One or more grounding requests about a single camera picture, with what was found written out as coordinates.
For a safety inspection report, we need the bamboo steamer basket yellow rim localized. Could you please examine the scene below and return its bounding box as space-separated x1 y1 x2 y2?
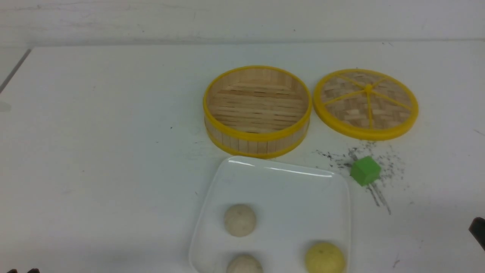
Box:
202 65 312 159

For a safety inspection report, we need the green cube block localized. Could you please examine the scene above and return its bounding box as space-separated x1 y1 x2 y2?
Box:
350 157 382 187

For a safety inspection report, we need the white steamed bun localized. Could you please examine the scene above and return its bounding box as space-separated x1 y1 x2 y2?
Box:
224 204 257 237

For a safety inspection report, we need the yellow steamed bun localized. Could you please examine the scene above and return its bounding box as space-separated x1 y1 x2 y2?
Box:
305 242 346 273

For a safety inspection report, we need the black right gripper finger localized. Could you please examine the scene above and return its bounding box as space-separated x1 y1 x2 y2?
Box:
468 217 485 250

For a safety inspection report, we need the woven bamboo steamer lid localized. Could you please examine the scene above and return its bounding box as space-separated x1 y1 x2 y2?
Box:
313 68 419 141

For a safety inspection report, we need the beige steamed bun on plate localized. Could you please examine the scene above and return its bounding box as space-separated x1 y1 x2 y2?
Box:
226 254 264 273

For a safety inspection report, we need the white square plate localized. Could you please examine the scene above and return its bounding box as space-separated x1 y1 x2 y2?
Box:
188 157 352 273

